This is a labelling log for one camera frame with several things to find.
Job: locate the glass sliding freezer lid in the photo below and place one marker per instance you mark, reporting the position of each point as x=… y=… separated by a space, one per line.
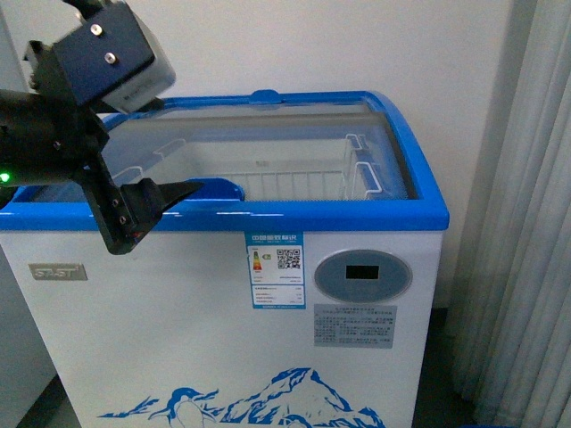
x=132 y=140

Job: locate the white wire freezer basket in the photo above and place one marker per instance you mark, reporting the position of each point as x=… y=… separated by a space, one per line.
x=330 y=169

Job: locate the grey curtain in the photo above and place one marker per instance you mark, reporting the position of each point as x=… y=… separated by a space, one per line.
x=510 y=312

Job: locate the white blue chest freezer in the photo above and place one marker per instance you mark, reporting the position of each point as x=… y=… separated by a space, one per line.
x=166 y=335

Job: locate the grey instruction sticker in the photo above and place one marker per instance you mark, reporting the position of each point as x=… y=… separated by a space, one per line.
x=353 y=326

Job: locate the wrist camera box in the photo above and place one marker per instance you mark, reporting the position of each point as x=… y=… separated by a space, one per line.
x=113 y=57

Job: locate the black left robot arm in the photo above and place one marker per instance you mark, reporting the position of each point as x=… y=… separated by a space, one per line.
x=20 y=120

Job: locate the energy efficiency label sticker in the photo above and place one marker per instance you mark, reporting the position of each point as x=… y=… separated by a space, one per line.
x=276 y=270

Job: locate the oval temperature control panel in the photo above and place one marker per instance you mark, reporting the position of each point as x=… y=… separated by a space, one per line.
x=362 y=276

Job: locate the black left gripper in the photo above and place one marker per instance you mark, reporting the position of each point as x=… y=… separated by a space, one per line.
x=71 y=151

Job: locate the silver brand nameplate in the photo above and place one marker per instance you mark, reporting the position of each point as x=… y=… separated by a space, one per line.
x=58 y=272

